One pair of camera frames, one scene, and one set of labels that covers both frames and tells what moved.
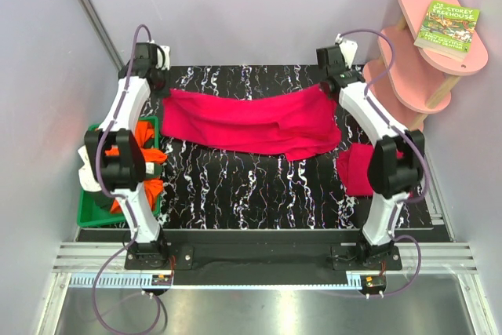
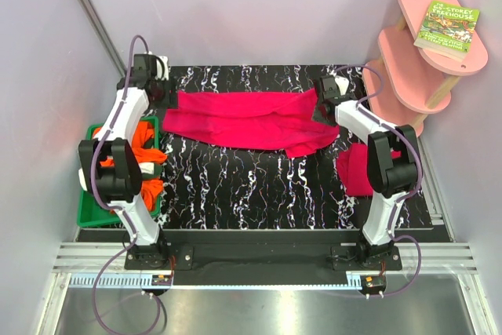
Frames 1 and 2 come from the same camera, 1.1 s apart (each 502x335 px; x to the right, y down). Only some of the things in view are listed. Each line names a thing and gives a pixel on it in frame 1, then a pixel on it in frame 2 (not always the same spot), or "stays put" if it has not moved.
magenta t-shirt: x=294 y=123 stays put
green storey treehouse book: x=448 y=29 stays put
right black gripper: x=347 y=70 to x=318 y=118
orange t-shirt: x=154 y=187 stays put
